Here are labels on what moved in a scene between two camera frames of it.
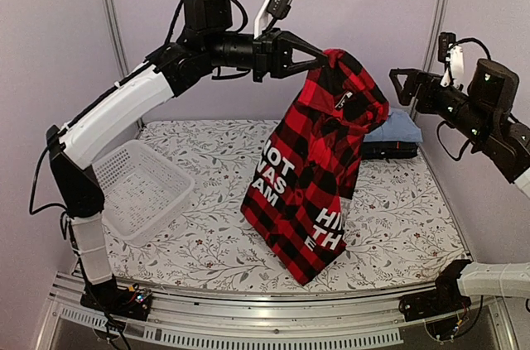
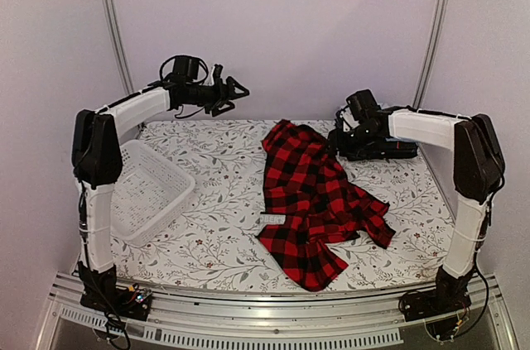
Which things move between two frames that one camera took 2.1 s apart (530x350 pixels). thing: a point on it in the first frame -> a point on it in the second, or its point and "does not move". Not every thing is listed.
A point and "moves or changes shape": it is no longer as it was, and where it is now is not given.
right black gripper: (414, 77) -> (334, 139)
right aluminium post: (437, 22) does not move
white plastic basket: (140, 188) does not move
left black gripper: (273, 54) -> (224, 96)
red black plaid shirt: (295, 205) moves or changes shape
